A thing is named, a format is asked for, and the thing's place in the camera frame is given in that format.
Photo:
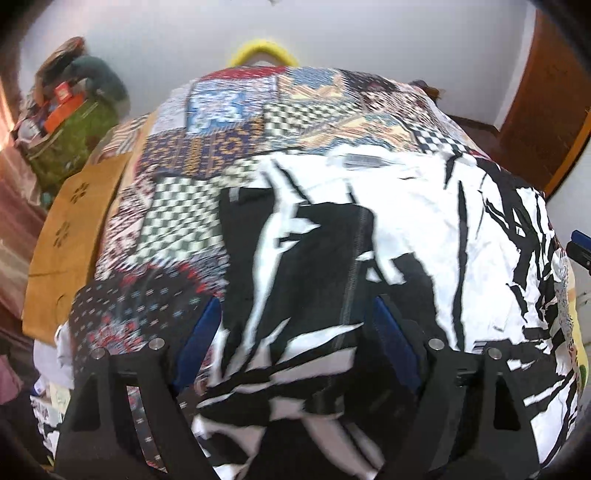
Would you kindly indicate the black and white patterned garment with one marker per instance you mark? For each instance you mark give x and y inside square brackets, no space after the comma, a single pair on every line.
[415,221]

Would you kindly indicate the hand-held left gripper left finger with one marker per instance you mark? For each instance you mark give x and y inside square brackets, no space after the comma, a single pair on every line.
[199,342]

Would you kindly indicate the green patterned bag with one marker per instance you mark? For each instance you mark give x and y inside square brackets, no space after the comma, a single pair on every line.
[69,143]

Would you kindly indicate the orange box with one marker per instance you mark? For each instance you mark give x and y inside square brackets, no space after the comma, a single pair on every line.
[62,108]

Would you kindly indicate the wooden door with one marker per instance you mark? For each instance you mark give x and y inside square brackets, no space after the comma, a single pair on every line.
[545,106]

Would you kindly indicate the patchwork printed blanket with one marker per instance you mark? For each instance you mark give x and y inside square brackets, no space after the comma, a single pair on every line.
[207,152]

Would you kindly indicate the grey teal cloth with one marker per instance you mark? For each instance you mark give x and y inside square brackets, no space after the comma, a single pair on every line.
[99,76]

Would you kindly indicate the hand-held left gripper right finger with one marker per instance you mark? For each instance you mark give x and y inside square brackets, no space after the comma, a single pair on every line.
[392,341]

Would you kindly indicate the mustard cloth with flower cutouts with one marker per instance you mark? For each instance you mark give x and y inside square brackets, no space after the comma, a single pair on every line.
[78,230]

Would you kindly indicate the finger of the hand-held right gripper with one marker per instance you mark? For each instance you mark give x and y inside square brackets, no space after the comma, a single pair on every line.
[581,251]

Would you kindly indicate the pink curtain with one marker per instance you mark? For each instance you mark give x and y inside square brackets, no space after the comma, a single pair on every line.
[16,203]

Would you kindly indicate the pale yellow printed bedsheet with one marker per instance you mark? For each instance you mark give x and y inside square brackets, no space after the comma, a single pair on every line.
[569,304]

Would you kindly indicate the white cloth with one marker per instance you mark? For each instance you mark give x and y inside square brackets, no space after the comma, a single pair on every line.
[53,369]

